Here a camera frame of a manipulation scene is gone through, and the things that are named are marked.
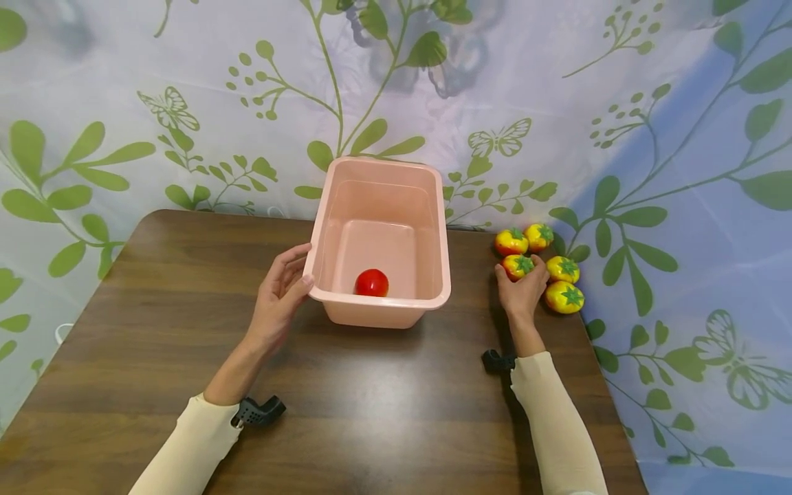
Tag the person's right hand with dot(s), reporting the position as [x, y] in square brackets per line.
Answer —
[523, 295]

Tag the person's left hand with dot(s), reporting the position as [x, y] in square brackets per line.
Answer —
[277, 302]

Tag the person's right fingers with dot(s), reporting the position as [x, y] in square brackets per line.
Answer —
[540, 270]

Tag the person's left index finger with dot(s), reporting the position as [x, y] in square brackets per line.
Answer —
[292, 256]

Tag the person's right thumb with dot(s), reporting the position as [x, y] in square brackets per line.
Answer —
[502, 275]

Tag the person's left thumb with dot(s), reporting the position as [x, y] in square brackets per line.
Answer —
[298, 290]

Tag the yellow red toy tomato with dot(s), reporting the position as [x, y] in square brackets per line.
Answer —
[564, 298]
[563, 269]
[539, 236]
[510, 242]
[517, 266]

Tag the pink plastic bin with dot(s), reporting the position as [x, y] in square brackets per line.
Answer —
[383, 206]

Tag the person's right forearm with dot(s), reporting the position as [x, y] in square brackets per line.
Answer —
[554, 419]

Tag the person's left forearm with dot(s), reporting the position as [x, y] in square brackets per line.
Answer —
[216, 419]

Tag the black wrist band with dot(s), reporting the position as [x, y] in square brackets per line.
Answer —
[260, 410]
[497, 361]

